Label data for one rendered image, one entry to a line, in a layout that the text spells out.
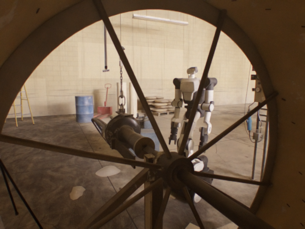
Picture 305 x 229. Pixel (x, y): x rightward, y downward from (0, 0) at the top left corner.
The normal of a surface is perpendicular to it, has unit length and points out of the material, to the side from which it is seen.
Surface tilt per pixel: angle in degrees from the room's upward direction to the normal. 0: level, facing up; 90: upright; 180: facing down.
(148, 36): 90
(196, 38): 90
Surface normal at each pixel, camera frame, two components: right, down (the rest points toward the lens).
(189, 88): -0.73, 0.11
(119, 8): 0.43, 0.14
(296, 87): -0.79, 0.53
